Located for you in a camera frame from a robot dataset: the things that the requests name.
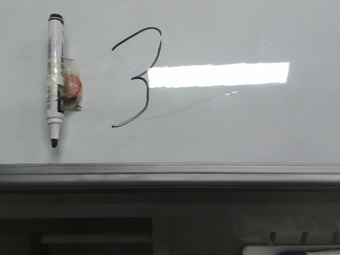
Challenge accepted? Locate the red magnet taped to marker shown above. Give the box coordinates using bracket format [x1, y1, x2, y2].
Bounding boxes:
[57, 57, 83, 112]

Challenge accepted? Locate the white black whiteboard marker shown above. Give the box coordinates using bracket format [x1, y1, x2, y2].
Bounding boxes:
[47, 13, 65, 148]

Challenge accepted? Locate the white tray below whiteboard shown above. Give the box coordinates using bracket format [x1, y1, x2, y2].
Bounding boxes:
[242, 244, 339, 254]

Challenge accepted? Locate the grey hook left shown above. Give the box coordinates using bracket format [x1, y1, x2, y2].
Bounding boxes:
[269, 232, 276, 246]

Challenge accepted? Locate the grey hook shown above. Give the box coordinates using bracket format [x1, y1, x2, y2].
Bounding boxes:
[299, 232, 308, 245]
[269, 232, 276, 246]

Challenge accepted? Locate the grey hook middle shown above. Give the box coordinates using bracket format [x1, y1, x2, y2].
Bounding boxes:
[299, 232, 308, 245]

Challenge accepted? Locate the white whiteboard with aluminium frame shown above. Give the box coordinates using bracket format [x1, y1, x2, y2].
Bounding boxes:
[1, 1, 339, 190]

